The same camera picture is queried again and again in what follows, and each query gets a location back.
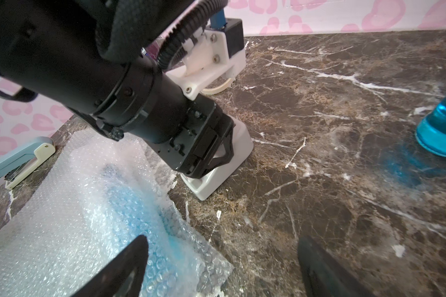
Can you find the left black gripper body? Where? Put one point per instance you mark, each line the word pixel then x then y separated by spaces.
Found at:
pixel 203 143

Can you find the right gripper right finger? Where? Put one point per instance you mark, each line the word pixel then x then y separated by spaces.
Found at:
pixel 323 276

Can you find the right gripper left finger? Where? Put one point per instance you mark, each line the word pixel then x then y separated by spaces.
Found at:
pixel 121 277

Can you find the blue bottle with label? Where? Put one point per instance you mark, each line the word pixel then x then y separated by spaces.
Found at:
pixel 173 266

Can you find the bubble wrap sheet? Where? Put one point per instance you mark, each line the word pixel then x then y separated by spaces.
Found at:
pixel 61 238

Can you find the blue glass bottle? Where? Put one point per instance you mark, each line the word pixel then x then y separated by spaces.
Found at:
pixel 431 131

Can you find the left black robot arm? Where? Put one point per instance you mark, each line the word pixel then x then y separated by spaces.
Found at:
pixel 105 61

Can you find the beige masking tape roll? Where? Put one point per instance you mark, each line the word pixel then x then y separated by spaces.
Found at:
pixel 218 89

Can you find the light blue stapler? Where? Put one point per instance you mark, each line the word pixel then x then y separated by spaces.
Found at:
pixel 19 163

